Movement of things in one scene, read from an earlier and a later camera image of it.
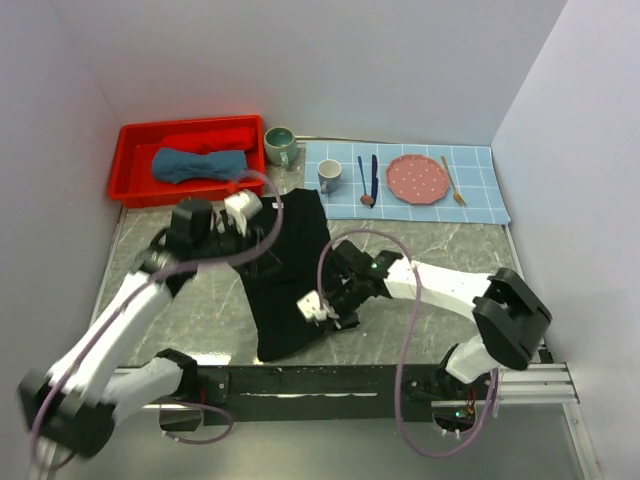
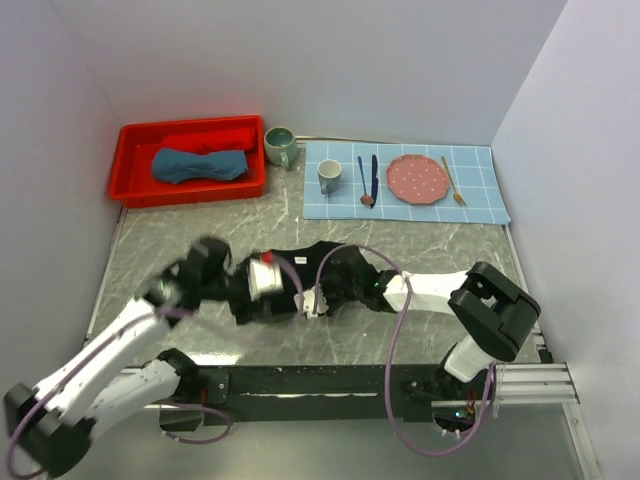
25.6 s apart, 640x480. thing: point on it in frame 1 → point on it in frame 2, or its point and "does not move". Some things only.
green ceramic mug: (280, 146) does not move
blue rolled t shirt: (175, 165) does not move
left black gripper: (244, 242) → (238, 309)
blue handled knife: (374, 180) does not move
